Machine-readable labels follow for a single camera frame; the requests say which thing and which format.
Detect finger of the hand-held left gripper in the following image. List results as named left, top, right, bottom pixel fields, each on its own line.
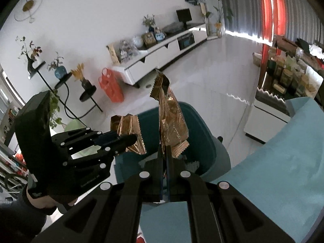
left=51, top=127, right=138, bottom=149
left=62, top=142, right=134, bottom=169

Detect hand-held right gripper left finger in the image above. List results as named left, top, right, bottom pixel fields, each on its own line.
left=33, top=151, right=166, bottom=243

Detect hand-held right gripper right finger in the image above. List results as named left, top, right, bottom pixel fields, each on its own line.
left=166, top=154, right=296, bottom=243

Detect copper foil snack wrapper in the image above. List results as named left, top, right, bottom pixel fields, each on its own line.
left=110, top=115, right=147, bottom=155
left=149, top=68, right=190, bottom=160

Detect teal plastic trash bin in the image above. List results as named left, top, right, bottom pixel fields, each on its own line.
left=114, top=101, right=231, bottom=185

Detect person's left hand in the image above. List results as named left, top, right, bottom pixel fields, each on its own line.
left=27, top=195, right=76, bottom=215

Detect green trailing plant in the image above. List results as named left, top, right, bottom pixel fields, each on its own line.
left=48, top=91, right=64, bottom=129

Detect cluttered metal shelf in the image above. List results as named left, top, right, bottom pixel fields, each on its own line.
left=0, top=99, right=29, bottom=191

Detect black metal plant stand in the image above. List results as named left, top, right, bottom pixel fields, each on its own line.
left=27, top=61, right=103, bottom=120

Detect red plastic bag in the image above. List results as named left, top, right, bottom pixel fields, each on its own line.
left=99, top=67, right=124, bottom=103

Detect dark vase with yellow flowers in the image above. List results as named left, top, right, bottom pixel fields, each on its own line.
left=71, top=63, right=92, bottom=90

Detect blue vase with plant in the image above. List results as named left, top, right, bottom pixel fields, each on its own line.
left=48, top=52, right=67, bottom=79

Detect black vase with red flowers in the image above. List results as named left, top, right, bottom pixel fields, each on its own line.
left=16, top=36, right=42, bottom=80

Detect wooden plaque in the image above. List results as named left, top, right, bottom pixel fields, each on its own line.
left=106, top=44, right=120, bottom=66

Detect white black tv cabinet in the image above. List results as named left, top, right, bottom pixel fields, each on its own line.
left=113, top=23, right=208, bottom=87

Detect glass ornament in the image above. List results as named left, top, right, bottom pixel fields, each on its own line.
left=118, top=40, right=138, bottom=62

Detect white ceramic jar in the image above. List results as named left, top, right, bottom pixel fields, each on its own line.
left=132, top=35, right=145, bottom=49

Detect blue grey printed tablecloth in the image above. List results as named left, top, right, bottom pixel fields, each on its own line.
left=138, top=97, right=324, bottom=243

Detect white side cabinet with snacks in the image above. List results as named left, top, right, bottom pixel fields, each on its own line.
left=244, top=35, right=324, bottom=142

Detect dried flowers in vase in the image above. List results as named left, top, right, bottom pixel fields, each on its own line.
left=142, top=15, right=156, bottom=33

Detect grey stone tray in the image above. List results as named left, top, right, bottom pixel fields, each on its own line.
left=162, top=22, right=184, bottom=33

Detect black monitor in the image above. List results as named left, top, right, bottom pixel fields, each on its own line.
left=176, top=8, right=193, bottom=29

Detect woven floor basket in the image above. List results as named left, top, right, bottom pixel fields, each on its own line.
left=252, top=52, right=264, bottom=67

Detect cluster of jars and packets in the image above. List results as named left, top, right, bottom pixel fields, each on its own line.
left=268, top=47, right=321, bottom=99

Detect tall leafy plant in vase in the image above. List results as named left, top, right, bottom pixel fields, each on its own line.
left=208, top=0, right=233, bottom=38

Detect white paper bag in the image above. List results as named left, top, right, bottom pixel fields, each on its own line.
left=305, top=64, right=322, bottom=99

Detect brown cardboard box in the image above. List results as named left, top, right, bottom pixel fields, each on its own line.
left=273, top=35, right=298, bottom=56

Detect grey and orange curtain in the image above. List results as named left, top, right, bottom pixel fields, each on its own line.
left=269, top=0, right=324, bottom=46
left=218, top=0, right=271, bottom=44

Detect black cloth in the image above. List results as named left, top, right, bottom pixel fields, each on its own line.
left=297, top=38, right=314, bottom=53

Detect white cloth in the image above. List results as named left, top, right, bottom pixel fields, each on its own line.
left=309, top=44, right=324, bottom=59

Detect wooden picture frame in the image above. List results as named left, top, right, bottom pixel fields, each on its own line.
left=142, top=32, right=156, bottom=47

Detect gold ring wall ornament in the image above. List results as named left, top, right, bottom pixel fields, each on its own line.
left=14, top=0, right=44, bottom=24

